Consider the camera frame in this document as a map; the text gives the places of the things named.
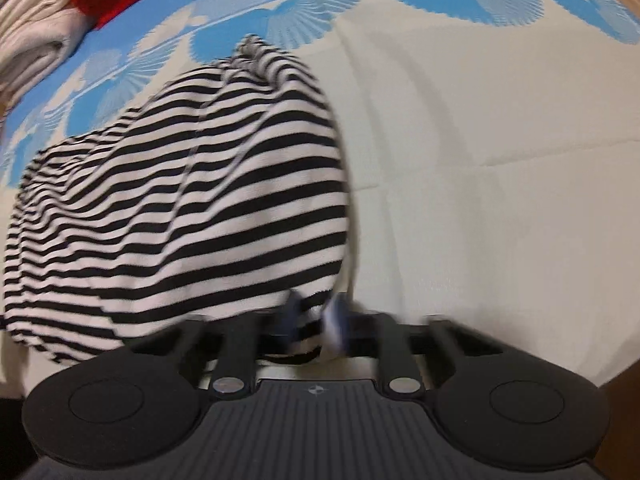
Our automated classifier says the blue white printed bedsheet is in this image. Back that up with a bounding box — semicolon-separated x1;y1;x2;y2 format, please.
0;0;640;401

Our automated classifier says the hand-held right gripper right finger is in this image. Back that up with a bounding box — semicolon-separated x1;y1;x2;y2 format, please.
321;291;507;401

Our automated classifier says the black white striped garment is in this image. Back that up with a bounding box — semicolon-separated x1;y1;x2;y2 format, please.
0;34;352;367

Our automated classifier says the folded white grey cloth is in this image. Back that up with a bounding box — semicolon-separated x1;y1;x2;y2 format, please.
0;0;97;108

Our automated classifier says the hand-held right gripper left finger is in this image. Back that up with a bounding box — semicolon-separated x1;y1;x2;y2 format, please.
125;289;307;401

